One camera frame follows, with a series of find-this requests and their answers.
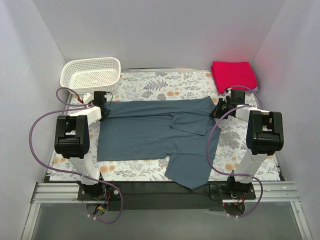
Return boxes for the dark teal t shirt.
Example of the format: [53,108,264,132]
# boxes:
[97,96,221,190]

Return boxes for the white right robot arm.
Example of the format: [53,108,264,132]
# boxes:
[209,87,284,198]

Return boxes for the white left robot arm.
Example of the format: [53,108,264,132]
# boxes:
[54,91,110,200]

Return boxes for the folded lavender t shirt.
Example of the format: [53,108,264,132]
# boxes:
[226,85,258,96]

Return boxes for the folded red t shirt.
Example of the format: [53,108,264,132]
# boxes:
[210,61,258,94]

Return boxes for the white perforated plastic basket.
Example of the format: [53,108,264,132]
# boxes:
[60,57,121,94]

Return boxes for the floral patterned table mat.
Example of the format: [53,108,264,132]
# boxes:
[49,70,281,182]

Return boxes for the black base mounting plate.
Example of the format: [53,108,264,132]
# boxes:
[77,181,256,212]

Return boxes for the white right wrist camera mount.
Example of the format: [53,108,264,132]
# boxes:
[223,88,232,97]

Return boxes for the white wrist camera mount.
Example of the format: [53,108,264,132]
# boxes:
[223,88,232,97]
[77,93,94,105]

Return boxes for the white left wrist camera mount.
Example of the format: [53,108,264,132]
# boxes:
[77,93,94,105]

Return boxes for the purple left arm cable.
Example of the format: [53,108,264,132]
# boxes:
[29,87,125,225]

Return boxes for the aluminium frame rail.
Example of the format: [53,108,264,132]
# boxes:
[22,181,312,240]

